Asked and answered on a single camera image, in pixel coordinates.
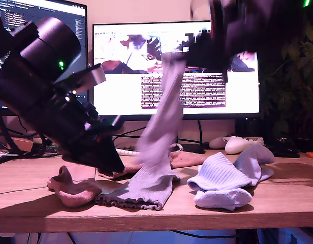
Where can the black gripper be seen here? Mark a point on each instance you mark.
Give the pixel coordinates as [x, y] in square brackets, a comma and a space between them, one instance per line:
[82, 127]

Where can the small cardboard box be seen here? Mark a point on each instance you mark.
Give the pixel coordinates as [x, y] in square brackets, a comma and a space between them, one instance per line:
[24, 143]

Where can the small orange object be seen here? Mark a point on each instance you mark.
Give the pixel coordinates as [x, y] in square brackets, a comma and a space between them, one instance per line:
[312, 155]

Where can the black pouch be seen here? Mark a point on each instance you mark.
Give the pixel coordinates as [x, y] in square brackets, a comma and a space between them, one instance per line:
[281, 152]

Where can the green leafy houseplant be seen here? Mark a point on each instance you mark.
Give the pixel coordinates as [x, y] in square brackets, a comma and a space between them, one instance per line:
[298, 89]

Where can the pink sock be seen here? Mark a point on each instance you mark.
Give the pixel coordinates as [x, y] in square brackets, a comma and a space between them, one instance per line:
[77, 195]
[187, 160]

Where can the green printed small box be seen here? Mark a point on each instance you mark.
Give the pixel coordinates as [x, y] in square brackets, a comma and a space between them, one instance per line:
[52, 150]

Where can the beige computer mouse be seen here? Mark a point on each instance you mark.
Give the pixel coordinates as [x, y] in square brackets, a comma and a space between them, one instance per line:
[217, 142]

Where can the white game controller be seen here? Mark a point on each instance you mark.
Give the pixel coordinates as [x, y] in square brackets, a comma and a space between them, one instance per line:
[237, 146]

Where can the bright screen black monitor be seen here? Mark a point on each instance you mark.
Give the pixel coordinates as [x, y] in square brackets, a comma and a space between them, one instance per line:
[116, 101]

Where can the white ribbed sock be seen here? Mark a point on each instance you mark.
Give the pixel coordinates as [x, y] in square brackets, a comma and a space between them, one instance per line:
[222, 199]
[222, 172]

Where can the dark code screen monitor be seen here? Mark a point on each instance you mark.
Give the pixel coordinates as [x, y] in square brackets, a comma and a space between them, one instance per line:
[70, 10]

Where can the black keyboard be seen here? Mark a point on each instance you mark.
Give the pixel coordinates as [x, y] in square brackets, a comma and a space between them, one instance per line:
[4, 158]

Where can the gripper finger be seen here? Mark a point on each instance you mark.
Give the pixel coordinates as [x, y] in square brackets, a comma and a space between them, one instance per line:
[207, 50]

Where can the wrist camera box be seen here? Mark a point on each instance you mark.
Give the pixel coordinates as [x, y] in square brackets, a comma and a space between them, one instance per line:
[98, 76]

